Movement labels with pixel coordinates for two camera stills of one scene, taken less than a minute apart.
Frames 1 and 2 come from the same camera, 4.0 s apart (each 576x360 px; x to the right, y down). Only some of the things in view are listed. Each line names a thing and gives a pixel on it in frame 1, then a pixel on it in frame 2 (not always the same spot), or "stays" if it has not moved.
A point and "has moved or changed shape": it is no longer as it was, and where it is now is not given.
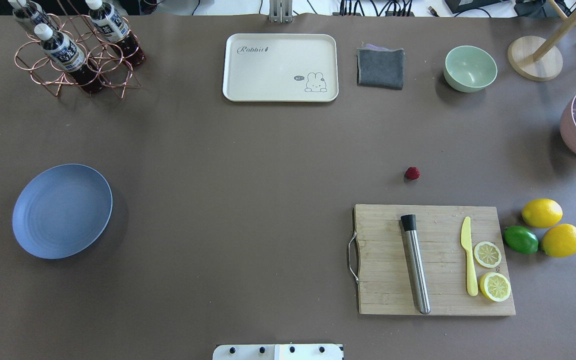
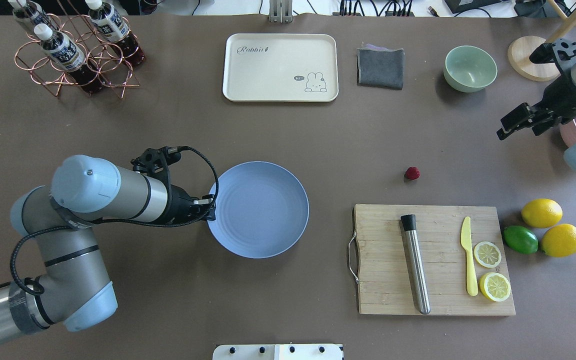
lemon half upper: [487, 254] stays
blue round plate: [62, 211] has moved or changed shape
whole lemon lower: [563, 240] stays
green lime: [520, 239] stays
